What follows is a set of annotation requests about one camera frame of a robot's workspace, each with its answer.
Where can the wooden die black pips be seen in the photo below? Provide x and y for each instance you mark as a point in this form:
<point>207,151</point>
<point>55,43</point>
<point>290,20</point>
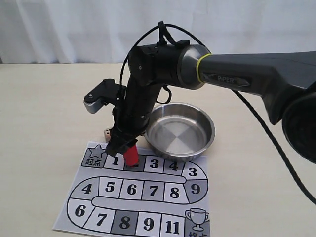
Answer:
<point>107,134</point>

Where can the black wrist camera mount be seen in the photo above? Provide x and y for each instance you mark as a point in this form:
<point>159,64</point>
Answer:
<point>106,92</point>

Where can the red cylinder game piece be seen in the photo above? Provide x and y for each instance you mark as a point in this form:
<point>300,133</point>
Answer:
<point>131,156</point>

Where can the stainless steel round bowl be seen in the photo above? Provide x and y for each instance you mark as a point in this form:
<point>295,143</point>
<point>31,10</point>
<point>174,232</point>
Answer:
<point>179,131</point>

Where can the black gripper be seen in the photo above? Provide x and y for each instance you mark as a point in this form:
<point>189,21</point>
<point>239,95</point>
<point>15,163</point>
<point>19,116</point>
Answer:
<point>133,117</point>

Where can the white fabric backdrop curtain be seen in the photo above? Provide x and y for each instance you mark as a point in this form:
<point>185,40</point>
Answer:
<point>103,31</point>

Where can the printed paper game board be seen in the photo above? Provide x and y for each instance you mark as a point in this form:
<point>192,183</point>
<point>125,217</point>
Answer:
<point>155,198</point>

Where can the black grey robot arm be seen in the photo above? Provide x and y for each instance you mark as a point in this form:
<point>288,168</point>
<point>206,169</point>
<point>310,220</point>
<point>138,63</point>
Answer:
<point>286,82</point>

